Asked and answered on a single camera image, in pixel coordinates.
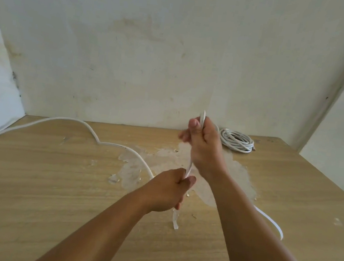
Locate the person's left hand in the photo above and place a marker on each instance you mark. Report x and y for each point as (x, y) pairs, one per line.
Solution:
(163, 190)

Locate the person's right forearm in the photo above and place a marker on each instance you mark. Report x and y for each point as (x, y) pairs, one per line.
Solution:
(258, 238)

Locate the person's left forearm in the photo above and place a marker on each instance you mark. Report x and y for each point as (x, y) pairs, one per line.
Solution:
(92, 233)

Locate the person's left thumb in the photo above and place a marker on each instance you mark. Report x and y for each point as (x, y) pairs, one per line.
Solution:
(188, 183)

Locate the person's right thumb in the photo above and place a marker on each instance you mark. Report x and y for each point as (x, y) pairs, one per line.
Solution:
(194, 126)

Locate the person's right hand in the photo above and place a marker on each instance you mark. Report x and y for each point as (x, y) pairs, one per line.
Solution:
(207, 148)

